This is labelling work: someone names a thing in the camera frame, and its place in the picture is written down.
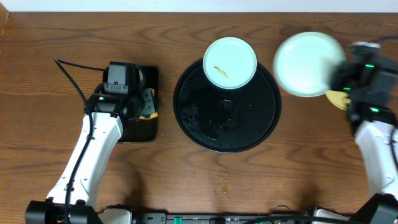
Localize rectangular black tray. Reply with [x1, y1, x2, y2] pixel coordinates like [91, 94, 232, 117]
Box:
[101, 65, 159, 142]

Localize yellow plate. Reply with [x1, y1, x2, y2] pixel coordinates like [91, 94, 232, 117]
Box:
[325, 90, 351, 111]

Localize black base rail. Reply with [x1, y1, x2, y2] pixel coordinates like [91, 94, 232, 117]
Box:
[133, 205, 352, 224]

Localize green plate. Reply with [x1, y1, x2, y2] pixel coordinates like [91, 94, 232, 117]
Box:
[273, 32, 346, 97]
[203, 37, 257, 90]

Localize round black tray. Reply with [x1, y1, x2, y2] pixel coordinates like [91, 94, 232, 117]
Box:
[173, 60, 282, 153]

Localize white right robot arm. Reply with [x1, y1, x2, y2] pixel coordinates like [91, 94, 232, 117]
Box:
[331, 55, 397, 223]

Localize green yellow sponge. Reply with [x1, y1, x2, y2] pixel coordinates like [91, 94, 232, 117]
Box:
[138, 88, 158, 120]

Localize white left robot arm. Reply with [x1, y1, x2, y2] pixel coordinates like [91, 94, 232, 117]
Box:
[25, 86, 157, 223]

